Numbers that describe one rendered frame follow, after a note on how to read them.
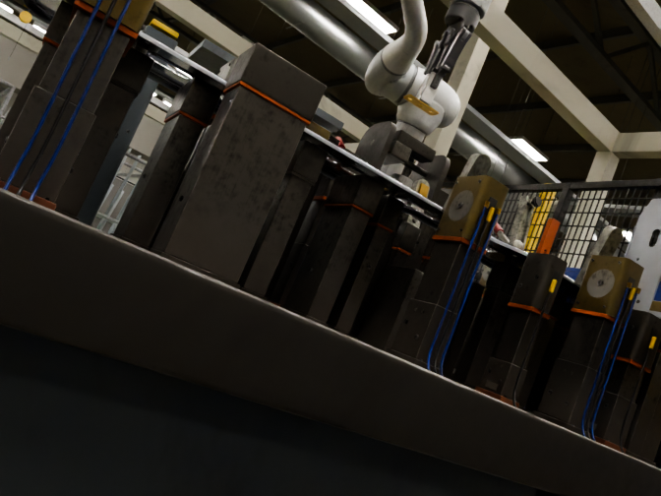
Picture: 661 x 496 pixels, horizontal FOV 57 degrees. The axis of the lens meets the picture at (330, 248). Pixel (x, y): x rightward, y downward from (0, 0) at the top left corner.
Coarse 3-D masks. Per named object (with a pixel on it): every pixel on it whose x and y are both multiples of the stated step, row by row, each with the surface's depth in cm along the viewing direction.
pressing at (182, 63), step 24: (24, 0) 95; (48, 0) 94; (72, 0) 89; (144, 48) 97; (168, 48) 91; (168, 72) 104; (192, 72) 99; (336, 168) 120; (360, 168) 113; (384, 192) 123; (408, 192) 116; (576, 288) 136
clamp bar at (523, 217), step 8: (520, 200) 158; (528, 200) 158; (536, 200) 154; (520, 208) 157; (528, 208) 158; (520, 216) 155; (528, 216) 157; (520, 224) 155; (528, 224) 156; (512, 232) 155; (520, 232) 156; (512, 240) 154; (520, 240) 156
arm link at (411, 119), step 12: (420, 72) 190; (420, 84) 189; (444, 84) 193; (444, 96) 191; (456, 96) 194; (408, 108) 191; (444, 108) 192; (456, 108) 194; (396, 120) 198; (408, 120) 192; (420, 120) 191; (432, 120) 192; (444, 120) 194; (408, 132) 193; (420, 132) 194; (384, 168) 194; (396, 168) 193
